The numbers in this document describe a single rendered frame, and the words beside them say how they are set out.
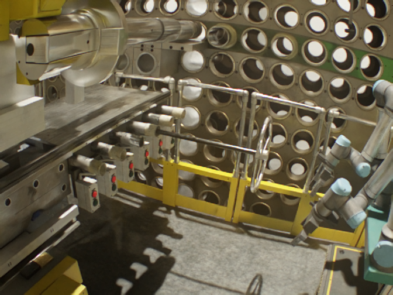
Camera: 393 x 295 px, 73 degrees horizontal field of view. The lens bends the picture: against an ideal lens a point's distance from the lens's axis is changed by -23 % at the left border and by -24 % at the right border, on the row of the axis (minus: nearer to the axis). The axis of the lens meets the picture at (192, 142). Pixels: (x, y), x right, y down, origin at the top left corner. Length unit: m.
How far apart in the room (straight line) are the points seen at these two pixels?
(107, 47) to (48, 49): 0.25
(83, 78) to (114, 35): 0.25
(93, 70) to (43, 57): 0.30
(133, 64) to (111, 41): 1.93
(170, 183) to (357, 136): 1.75
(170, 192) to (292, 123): 1.24
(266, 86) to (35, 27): 2.34
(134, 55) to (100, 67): 1.82
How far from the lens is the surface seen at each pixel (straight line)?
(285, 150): 3.14
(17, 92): 1.26
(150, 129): 1.83
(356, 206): 1.18
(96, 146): 1.63
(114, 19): 1.16
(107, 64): 1.19
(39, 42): 1.02
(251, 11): 3.58
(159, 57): 2.89
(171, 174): 2.60
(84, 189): 1.54
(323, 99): 2.97
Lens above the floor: 1.54
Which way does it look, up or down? 23 degrees down
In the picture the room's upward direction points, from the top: 4 degrees clockwise
